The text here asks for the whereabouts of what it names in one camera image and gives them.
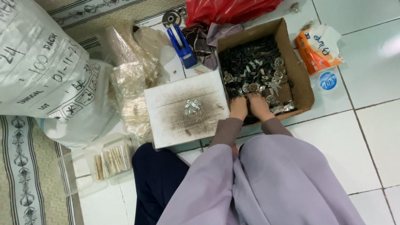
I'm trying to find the person's left hand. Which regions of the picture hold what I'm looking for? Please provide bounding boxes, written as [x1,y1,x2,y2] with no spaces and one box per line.
[229,96,249,122]

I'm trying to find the person's right hand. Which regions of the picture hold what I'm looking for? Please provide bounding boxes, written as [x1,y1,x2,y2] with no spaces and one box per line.
[247,93,275,122]

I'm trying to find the heap of black and metal parts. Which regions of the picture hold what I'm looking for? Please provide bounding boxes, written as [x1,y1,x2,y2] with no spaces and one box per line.
[219,36,297,125]

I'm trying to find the pile of small metal clips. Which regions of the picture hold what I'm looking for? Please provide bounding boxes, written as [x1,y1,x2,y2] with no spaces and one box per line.
[184,99,202,116]

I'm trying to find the brown cardboard box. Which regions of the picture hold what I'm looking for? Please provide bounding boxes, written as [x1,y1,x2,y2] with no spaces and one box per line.
[216,18,315,126]

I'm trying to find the white smudged work board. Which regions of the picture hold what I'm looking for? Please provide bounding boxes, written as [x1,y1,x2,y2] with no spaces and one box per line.
[144,70,231,149]

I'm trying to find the patterned dark cloth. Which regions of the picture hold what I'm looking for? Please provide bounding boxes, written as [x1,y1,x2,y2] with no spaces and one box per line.
[182,22,244,71]

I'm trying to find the sealed water cup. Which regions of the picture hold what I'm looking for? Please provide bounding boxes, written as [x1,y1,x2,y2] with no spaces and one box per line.
[313,69,342,98]

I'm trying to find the blue tape dispenser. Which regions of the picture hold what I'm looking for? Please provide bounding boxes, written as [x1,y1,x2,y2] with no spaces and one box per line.
[166,24,198,69]

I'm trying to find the orange tissue pack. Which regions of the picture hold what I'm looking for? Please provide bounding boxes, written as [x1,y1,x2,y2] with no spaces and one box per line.
[294,23,345,75]

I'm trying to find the person's lilac clothing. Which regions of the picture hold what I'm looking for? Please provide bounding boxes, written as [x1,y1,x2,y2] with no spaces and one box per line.
[156,134,366,225]

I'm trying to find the red plastic bag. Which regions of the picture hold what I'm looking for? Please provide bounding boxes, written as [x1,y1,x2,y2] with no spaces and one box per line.
[186,0,285,28]

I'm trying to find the round metal disc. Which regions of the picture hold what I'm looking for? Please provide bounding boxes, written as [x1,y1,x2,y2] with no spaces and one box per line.
[162,10,181,29]

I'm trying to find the heap of clear plastic bags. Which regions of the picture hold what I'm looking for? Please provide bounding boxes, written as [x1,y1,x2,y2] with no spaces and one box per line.
[99,21,177,143]

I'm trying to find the person's dark navy trousers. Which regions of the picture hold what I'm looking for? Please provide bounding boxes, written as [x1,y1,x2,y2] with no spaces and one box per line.
[132,142,190,225]

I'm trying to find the row of small clear packets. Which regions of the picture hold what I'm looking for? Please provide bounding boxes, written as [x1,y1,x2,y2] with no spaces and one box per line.
[94,144,132,181]

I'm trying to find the clear plastic container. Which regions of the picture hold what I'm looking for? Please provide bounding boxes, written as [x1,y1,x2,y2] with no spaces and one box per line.
[58,136,138,197]

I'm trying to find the large white woven sack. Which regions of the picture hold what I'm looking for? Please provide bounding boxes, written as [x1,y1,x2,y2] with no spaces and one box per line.
[0,0,117,149]

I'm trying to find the patterned floor mat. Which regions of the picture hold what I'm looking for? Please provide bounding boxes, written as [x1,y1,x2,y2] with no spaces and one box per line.
[0,116,77,225]

